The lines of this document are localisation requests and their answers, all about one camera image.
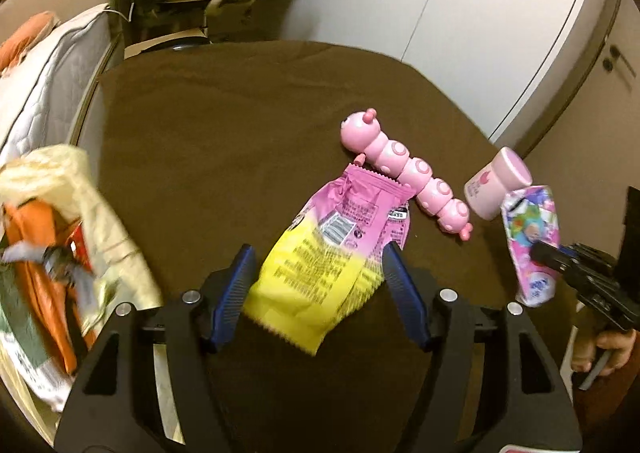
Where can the pink yellow candy wrapper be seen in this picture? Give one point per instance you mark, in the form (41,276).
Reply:
(328,263)

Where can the person's right hand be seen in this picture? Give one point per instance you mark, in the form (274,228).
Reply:
(592,337)

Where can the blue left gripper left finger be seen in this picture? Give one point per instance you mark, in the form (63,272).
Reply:
(230,297)

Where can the beige plastic trash bag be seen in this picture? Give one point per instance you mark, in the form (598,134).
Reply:
(60,176)

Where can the orange pillow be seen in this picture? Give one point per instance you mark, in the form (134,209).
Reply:
(26,37)

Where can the orange snack bag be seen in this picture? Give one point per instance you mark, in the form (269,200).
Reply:
(53,303)

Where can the pink caterpillar toy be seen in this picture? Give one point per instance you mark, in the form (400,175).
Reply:
(361,134)

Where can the black round bin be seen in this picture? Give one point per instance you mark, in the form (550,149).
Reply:
(178,41)

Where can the grey quilted mattress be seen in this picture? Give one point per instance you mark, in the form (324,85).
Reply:
(44,99)

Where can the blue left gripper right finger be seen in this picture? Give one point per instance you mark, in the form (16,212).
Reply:
(409,303)

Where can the pink lidded bottle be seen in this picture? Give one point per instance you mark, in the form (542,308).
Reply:
(486,190)

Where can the colourful cartoon foil wrapper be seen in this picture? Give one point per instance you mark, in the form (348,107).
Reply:
(529,216)

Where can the brown table cloth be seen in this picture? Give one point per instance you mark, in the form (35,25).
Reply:
(209,148)

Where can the green white paper package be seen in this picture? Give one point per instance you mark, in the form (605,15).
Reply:
(21,337)

